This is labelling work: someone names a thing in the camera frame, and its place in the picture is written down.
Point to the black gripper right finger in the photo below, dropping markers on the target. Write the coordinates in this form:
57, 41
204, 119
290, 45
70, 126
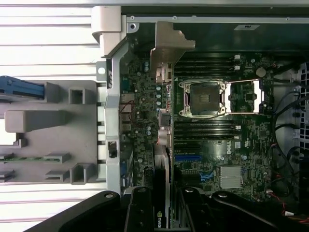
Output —
193, 212

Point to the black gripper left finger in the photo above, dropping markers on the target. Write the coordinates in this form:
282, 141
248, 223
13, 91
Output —
140, 212

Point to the small silver heatsink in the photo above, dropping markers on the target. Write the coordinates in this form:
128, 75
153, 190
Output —
230, 177

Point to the blue expansion slot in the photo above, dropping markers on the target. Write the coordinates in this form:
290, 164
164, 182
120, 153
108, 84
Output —
188, 158

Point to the green motherboard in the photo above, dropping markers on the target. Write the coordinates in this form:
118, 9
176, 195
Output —
253, 135

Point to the grey parts rack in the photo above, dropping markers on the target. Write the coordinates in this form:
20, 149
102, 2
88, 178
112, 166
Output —
60, 140

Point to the CPU socket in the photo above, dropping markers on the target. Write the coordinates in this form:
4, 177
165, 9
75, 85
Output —
205, 99

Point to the dark grey PC case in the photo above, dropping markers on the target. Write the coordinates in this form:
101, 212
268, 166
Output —
113, 96

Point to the green RAM stick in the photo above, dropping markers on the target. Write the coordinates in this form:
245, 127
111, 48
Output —
24, 158

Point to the metal socket cover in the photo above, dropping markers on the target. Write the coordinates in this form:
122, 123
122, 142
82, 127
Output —
257, 96

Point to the perforated metal drive cage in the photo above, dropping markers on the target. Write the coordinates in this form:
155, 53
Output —
303, 108

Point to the round coin cell battery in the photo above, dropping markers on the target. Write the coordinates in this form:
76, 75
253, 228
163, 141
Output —
261, 71

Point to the hard disk with blue bracket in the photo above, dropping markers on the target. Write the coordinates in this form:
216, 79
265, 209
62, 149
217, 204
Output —
21, 88

